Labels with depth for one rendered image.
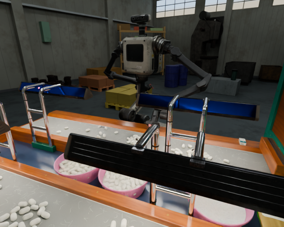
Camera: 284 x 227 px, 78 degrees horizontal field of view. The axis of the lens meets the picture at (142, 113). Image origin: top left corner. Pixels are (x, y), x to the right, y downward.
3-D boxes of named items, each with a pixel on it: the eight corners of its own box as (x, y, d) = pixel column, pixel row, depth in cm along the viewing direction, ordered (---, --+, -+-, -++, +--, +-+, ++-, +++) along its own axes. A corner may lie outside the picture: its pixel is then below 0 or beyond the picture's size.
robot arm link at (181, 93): (203, 85, 143) (203, 78, 133) (206, 91, 141) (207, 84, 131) (154, 106, 147) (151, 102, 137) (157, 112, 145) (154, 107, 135)
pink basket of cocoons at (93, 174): (78, 156, 118) (76, 143, 115) (113, 165, 109) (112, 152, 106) (45, 182, 95) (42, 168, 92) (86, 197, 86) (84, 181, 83)
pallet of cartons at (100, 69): (108, 76, 888) (107, 65, 870) (123, 78, 831) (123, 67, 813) (84, 80, 780) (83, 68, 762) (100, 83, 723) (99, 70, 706)
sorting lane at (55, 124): (47, 118, 170) (46, 115, 169) (267, 157, 110) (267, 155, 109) (16, 130, 144) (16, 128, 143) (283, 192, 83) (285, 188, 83)
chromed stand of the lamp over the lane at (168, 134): (168, 161, 113) (173, 93, 98) (201, 168, 107) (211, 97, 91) (161, 180, 97) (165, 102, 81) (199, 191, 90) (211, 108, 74)
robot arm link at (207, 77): (215, 82, 141) (216, 75, 132) (202, 93, 140) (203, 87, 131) (176, 52, 160) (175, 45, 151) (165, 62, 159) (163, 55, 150)
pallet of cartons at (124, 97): (132, 97, 520) (132, 83, 506) (156, 102, 473) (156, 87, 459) (102, 106, 433) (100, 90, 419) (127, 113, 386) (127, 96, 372)
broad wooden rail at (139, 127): (59, 126, 185) (56, 109, 179) (257, 165, 125) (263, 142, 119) (49, 131, 175) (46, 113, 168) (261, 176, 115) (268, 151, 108)
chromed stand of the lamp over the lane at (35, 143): (52, 135, 146) (42, 81, 130) (72, 140, 139) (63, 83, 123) (32, 147, 129) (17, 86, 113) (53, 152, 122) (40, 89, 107)
